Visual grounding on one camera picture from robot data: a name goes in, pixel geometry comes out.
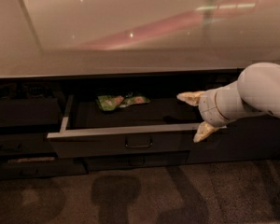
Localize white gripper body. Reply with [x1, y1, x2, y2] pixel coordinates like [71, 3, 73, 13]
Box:
[199, 86, 239, 127]

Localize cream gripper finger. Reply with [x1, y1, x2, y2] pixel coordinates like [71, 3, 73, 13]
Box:
[193, 121, 218, 143]
[176, 91, 203, 106]

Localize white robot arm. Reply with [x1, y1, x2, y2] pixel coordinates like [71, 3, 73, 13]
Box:
[176, 63, 280, 143]

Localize items in top left drawer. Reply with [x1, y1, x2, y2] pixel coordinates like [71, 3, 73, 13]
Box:
[0, 82, 53, 100]

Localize pale item in bottom drawer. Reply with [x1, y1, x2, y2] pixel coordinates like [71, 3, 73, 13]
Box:
[7, 157, 56, 163]

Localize dark grey cabinet door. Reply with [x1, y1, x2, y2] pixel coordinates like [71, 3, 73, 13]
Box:
[186, 72, 280, 165]

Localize green snack bag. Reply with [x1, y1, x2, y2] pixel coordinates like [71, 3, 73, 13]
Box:
[96, 95, 150, 112]

